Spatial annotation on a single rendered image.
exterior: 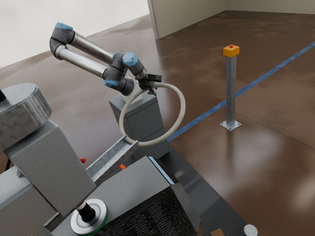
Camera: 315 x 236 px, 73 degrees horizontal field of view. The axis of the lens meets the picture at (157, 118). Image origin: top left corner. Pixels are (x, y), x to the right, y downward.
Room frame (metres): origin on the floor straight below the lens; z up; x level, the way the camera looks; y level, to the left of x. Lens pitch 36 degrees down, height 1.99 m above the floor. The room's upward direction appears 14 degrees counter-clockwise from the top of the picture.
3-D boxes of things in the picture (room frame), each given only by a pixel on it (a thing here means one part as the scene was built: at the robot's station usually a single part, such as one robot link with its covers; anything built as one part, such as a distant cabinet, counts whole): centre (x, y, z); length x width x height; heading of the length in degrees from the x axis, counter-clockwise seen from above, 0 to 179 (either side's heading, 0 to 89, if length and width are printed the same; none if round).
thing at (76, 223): (0.74, 0.53, 0.88); 0.21 x 0.21 x 0.01
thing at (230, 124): (2.14, -0.94, 0.54); 0.20 x 0.20 x 1.09; 21
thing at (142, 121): (2.02, 0.22, 0.42); 0.50 x 0.50 x 0.85; 27
